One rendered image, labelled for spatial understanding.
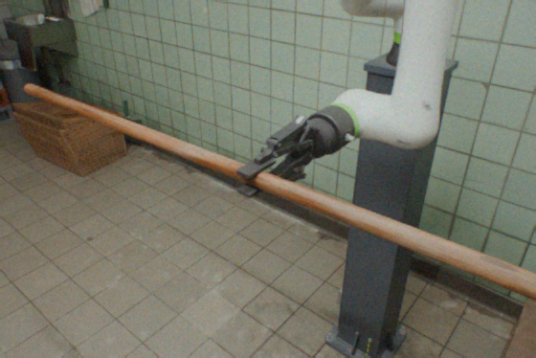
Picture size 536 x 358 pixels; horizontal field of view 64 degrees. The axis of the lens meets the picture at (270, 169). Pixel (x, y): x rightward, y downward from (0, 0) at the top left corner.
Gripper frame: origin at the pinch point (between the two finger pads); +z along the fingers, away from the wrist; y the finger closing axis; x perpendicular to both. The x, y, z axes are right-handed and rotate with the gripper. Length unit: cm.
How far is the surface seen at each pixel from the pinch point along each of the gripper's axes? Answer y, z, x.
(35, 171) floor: 118, -52, 255
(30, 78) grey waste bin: 87, -109, 364
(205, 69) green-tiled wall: 42, -128, 151
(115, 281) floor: 118, -25, 117
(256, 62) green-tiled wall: 30, -128, 109
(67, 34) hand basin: 42, -122, 302
